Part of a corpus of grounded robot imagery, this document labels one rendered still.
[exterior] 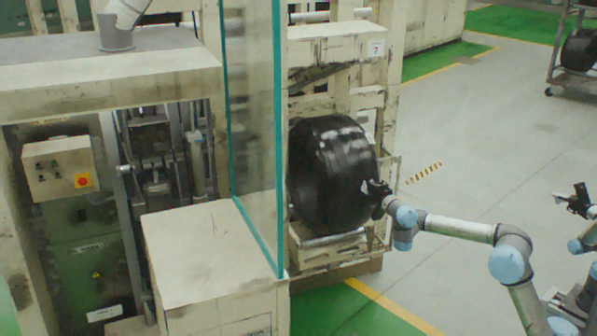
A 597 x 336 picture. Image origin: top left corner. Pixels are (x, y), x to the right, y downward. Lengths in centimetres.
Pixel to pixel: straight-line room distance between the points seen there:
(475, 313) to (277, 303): 205
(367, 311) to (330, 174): 145
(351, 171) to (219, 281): 81
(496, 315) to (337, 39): 207
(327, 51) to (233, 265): 115
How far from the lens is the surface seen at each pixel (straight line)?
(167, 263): 178
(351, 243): 251
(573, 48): 735
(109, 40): 219
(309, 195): 267
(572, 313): 265
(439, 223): 206
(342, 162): 218
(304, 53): 238
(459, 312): 354
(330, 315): 338
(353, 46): 248
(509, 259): 185
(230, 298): 164
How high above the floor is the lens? 234
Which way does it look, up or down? 28 degrees down
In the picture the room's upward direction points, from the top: straight up
